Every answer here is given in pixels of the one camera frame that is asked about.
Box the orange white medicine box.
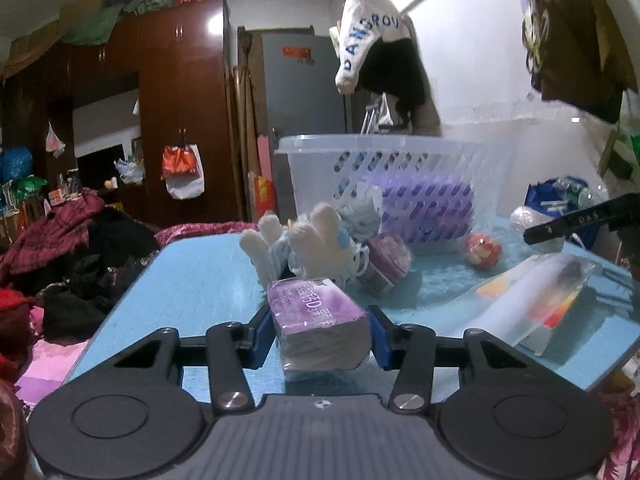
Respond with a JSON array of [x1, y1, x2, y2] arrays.
[[474, 253, 599, 356]]

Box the translucent plastic laundry basket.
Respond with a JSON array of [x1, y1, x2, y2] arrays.
[[278, 134, 515, 256]]

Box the red round toy ball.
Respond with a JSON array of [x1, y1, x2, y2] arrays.
[[465, 233, 502, 270]]

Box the white black hanging jacket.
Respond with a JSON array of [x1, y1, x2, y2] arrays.
[[334, 0, 440, 134]]

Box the small purple tissue pack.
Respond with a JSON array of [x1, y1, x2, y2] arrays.
[[358, 231, 413, 296]]

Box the purple tissue bundle in basket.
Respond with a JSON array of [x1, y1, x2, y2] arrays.
[[369, 174, 475, 245]]

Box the grey metal door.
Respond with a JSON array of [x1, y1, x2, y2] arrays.
[[262, 32, 347, 220]]

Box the orange white hanging bag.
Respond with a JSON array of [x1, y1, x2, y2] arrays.
[[162, 144, 205, 200]]

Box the clear plastic bottle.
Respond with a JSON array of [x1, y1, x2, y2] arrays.
[[552, 176, 606, 209]]

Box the olive hanging bags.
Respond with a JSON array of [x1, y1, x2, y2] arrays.
[[520, 0, 638, 124]]

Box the white plush bunny toy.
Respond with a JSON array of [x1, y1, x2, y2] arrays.
[[240, 203, 369, 288]]

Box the dark red wooden wardrobe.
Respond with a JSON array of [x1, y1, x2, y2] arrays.
[[1, 0, 243, 226]]

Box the clear plastic bag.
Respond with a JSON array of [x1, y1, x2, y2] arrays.
[[439, 251, 604, 359]]

